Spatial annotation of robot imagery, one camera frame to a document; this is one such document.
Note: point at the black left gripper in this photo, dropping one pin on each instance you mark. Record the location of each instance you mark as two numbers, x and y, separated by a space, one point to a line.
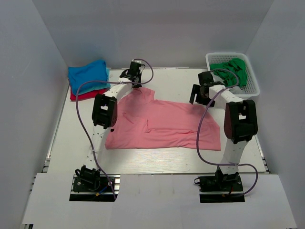
139 76

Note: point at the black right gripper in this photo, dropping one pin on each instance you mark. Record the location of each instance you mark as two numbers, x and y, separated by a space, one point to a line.
197 89

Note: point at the pink t-shirt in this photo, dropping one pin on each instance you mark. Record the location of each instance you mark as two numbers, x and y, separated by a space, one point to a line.
147 123

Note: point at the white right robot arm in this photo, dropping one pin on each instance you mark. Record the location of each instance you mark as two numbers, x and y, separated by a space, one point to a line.
240 122

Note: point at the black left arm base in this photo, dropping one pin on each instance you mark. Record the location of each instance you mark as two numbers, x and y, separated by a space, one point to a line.
91 185

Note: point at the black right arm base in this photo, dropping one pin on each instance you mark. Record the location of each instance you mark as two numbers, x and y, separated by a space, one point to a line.
220 188

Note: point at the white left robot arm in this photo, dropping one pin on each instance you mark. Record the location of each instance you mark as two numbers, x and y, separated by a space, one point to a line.
105 112

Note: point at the folded cyan t-shirt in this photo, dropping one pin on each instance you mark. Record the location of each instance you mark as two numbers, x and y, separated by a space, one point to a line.
108 85

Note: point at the folded blue t-shirt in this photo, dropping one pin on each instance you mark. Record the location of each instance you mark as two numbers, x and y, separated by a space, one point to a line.
95 71

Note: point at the grey t-shirt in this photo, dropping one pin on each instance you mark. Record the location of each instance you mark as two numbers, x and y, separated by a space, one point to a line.
237 90

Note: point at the green t-shirt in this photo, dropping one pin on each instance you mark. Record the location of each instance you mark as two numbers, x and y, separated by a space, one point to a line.
224 69

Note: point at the white plastic laundry basket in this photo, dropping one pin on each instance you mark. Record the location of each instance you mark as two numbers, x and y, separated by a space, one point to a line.
252 87

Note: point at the folded red t-shirt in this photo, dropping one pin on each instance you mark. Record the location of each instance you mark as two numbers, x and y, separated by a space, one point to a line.
87 95

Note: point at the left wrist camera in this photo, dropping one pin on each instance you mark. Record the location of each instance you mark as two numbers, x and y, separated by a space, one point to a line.
135 66

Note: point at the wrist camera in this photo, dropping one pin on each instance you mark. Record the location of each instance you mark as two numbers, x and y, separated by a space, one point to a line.
135 66
205 78

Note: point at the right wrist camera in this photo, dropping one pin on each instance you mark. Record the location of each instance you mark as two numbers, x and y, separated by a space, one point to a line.
205 78

